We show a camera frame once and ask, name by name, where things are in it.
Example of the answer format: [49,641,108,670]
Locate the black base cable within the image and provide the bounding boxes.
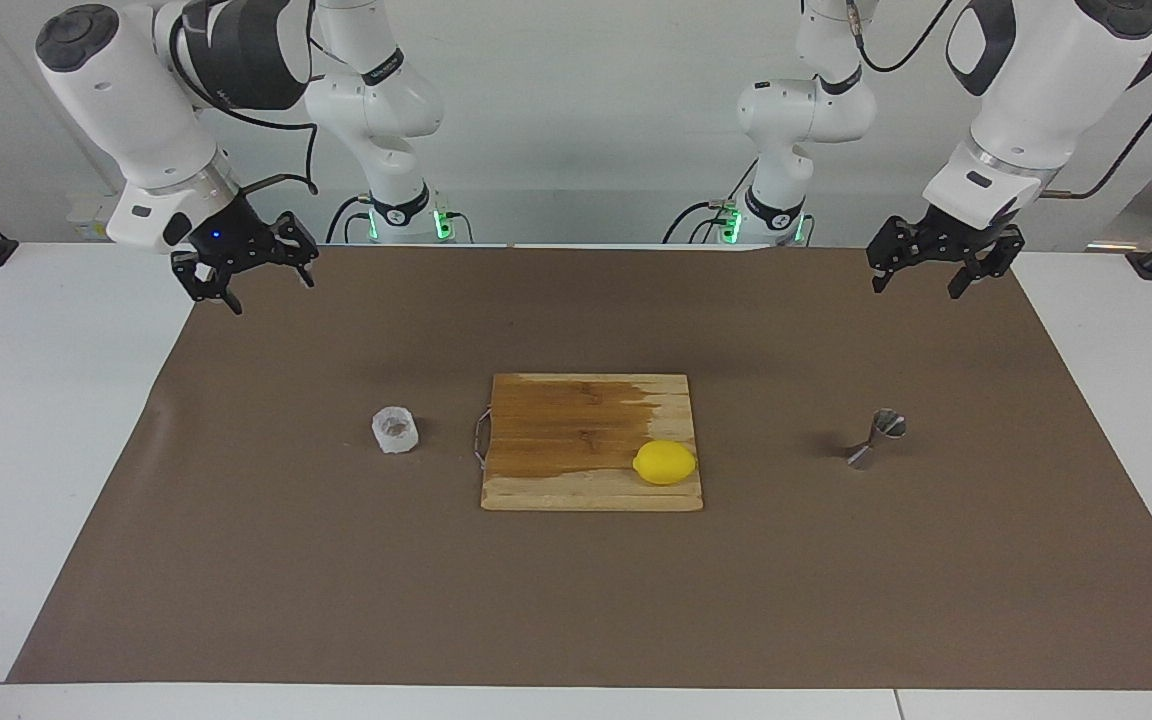
[324,195,377,244]
[663,160,759,244]

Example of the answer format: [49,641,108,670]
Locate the yellow lemon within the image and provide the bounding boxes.
[633,440,699,487]

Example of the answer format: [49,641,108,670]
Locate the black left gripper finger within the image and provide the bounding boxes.
[948,228,1025,300]
[866,217,922,294]

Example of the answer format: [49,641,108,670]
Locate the steel double jigger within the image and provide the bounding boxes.
[844,408,908,471]

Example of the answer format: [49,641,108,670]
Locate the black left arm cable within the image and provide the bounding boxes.
[1041,50,1152,199]

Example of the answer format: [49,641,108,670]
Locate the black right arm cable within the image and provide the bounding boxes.
[168,0,322,196]

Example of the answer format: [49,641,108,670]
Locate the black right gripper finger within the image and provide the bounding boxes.
[171,250,243,316]
[271,212,320,289]

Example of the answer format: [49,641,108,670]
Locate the black right base cable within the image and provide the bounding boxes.
[324,195,377,244]

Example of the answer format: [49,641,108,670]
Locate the brown paper table mat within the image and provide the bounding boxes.
[6,245,1152,691]

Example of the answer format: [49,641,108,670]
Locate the wooden cutting board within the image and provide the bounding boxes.
[473,373,705,513]

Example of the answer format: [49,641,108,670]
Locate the black left base cable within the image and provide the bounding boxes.
[663,160,759,244]

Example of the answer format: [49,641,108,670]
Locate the wall outlet with yellow label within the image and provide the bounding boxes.
[66,193,109,243]

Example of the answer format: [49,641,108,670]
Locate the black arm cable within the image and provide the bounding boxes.
[168,0,322,196]
[1041,50,1152,199]

